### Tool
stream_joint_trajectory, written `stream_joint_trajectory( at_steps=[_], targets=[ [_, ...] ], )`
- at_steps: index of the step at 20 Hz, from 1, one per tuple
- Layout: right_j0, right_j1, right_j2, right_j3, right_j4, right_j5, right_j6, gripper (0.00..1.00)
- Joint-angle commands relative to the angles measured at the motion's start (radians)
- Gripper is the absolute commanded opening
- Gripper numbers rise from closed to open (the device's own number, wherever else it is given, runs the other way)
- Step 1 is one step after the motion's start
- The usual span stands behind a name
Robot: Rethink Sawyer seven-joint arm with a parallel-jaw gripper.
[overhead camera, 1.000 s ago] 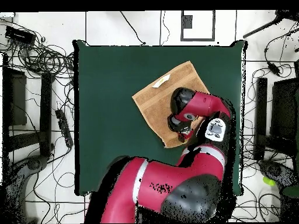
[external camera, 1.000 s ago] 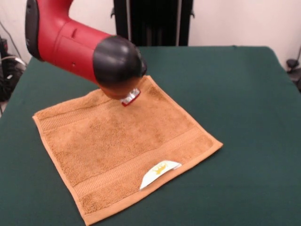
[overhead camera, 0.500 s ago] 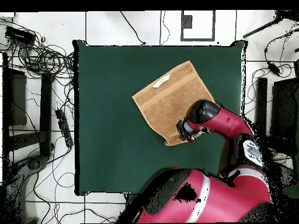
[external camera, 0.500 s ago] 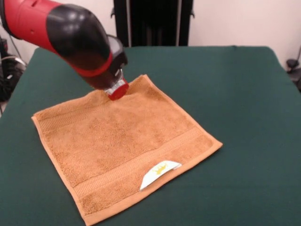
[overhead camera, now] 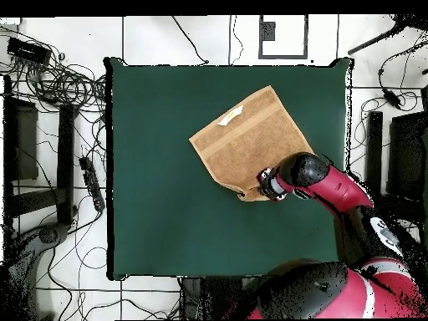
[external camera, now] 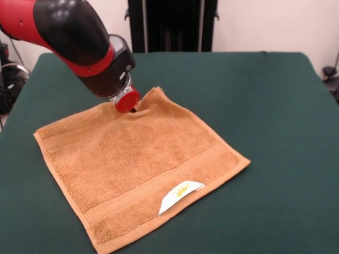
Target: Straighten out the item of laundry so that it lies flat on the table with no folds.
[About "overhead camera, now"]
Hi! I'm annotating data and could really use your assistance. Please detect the tan terry towel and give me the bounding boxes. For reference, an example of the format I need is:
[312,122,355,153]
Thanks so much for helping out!
[188,84,315,203]

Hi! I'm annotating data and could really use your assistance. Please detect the dark green table cloth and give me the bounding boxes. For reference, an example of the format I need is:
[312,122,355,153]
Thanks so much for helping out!
[104,56,354,281]

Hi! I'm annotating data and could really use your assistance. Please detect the black metal stand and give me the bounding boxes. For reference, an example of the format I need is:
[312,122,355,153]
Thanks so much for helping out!
[363,84,428,215]
[2,74,79,227]

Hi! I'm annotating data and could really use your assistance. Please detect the black power adapter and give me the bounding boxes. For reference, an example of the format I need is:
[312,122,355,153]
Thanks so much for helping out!
[382,88,402,110]

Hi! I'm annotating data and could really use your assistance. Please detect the black power strip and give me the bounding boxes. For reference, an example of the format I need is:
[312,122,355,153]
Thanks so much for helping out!
[78,155,106,212]

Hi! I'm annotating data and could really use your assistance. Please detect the black tripod leg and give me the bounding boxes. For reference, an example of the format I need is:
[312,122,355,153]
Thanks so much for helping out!
[347,14,428,56]

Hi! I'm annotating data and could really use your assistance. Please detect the dark grey stand base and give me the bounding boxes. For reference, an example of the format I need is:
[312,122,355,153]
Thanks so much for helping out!
[4,222,73,320]

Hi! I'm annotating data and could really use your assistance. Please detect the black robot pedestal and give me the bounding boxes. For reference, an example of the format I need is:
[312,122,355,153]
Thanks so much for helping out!
[180,276,255,320]

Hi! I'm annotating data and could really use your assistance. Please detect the thin black cable with plug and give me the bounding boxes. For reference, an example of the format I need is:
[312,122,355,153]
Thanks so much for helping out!
[171,15,210,65]

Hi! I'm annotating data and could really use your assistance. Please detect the grey square floor frame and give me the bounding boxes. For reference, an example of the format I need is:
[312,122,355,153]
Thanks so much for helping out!
[257,14,308,60]

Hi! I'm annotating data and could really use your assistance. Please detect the tangled black cables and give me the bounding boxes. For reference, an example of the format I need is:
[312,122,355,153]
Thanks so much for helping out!
[0,26,108,115]

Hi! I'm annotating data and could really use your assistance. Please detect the black network switch box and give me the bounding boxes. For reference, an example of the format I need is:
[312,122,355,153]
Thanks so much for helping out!
[6,36,53,65]

